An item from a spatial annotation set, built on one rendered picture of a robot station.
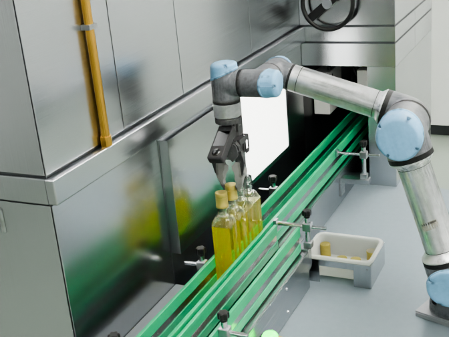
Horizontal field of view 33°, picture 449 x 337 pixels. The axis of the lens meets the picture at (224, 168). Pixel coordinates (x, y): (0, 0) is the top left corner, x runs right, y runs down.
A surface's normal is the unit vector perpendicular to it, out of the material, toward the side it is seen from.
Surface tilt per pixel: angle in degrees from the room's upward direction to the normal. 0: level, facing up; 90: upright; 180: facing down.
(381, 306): 0
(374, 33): 90
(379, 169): 90
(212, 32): 90
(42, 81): 90
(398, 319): 0
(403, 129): 82
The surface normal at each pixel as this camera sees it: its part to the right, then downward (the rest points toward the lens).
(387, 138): -0.42, 0.22
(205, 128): 0.90, 0.07
